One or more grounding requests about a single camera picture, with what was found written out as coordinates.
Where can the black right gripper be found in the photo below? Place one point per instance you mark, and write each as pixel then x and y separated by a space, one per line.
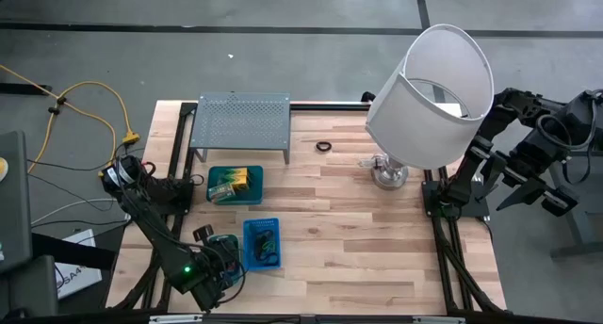
pixel 537 164

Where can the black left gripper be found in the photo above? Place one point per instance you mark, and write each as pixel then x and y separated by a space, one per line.
pixel 216 263

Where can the light teal plastic bin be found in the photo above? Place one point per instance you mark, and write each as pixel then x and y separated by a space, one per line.
pixel 225 239

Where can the blue slotted plastic basket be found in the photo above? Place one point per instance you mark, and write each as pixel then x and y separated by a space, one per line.
pixel 249 263

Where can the wide black rubber band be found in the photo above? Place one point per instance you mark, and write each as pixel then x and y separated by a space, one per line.
pixel 256 241

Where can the green rubber band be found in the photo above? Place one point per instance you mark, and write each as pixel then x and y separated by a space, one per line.
pixel 266 243

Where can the dark teal plastic tub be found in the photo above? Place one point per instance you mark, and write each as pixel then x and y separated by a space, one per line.
pixel 256 197

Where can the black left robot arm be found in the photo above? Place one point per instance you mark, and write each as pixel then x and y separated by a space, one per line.
pixel 151 225

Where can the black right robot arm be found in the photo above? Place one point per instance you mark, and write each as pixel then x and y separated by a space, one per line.
pixel 499 121

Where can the silver lamp white shade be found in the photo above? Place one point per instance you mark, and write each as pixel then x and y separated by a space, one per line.
pixel 433 126

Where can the white cardboard box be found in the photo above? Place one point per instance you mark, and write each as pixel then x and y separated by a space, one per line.
pixel 80 281

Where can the grey perforated metal riser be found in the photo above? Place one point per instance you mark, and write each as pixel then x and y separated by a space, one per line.
pixel 240 117

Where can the black table clamp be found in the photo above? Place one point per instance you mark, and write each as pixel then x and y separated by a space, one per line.
pixel 367 97

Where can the dark grey monitor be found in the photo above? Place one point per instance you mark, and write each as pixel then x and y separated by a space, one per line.
pixel 14 197

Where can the black aluminium rig frame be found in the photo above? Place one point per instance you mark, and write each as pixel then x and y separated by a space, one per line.
pixel 330 107

